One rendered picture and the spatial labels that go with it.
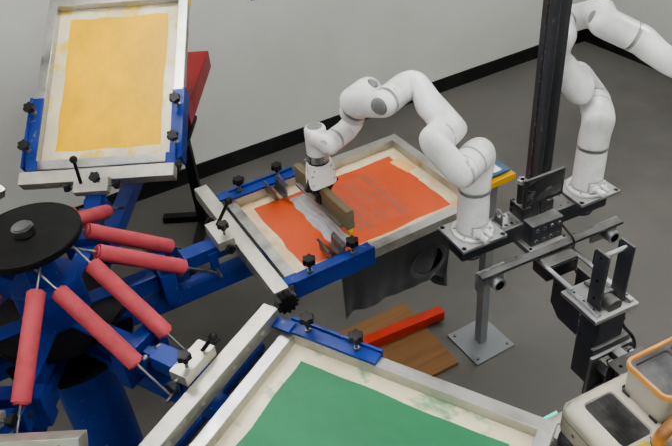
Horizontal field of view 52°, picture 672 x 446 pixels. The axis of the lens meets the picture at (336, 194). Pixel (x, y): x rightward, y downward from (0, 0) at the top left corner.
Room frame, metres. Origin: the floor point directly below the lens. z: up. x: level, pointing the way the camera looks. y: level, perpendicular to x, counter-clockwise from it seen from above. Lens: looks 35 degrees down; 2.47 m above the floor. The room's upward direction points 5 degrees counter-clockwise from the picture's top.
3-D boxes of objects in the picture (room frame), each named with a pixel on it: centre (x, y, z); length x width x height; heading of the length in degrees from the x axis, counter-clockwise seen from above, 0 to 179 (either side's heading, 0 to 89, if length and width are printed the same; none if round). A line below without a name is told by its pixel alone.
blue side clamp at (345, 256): (1.70, 0.03, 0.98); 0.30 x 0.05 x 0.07; 117
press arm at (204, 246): (1.80, 0.45, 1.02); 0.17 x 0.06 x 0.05; 117
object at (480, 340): (2.21, -0.61, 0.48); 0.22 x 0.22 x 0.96; 27
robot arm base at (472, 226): (1.62, -0.41, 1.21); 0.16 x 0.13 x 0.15; 23
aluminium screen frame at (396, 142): (2.06, -0.05, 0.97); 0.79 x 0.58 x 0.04; 117
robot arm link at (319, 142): (1.97, 0.03, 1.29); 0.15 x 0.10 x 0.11; 51
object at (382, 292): (1.92, -0.19, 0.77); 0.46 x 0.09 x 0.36; 117
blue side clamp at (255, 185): (2.20, 0.29, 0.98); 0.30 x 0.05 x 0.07; 117
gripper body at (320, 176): (2.00, 0.05, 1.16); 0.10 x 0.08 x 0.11; 117
